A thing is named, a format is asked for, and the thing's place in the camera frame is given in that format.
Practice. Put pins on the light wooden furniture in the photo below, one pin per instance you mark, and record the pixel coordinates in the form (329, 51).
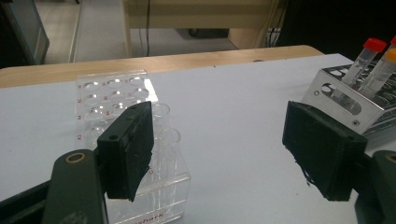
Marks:
(202, 14)

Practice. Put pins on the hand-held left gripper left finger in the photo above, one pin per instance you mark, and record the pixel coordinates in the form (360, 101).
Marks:
(127, 152)

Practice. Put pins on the perforated metal tube rack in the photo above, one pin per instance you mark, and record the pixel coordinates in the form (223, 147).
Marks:
(342, 105)

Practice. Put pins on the wooden table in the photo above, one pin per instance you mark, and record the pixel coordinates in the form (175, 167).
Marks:
(155, 63)

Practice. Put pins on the red-capped test tube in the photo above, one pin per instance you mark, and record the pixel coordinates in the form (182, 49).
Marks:
(393, 41)
(362, 62)

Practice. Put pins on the dark cabinet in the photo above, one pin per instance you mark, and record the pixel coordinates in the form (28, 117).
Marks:
(21, 31)

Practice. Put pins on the orange-capped test tube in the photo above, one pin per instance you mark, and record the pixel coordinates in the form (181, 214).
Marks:
(379, 76)

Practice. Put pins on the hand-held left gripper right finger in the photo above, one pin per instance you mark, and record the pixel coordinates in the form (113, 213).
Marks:
(323, 149)

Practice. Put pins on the clear acrylic tube rack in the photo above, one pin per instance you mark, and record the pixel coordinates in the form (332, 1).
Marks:
(168, 186)

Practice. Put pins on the dark round table grommet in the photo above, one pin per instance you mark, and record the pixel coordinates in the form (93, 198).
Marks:
(258, 60)

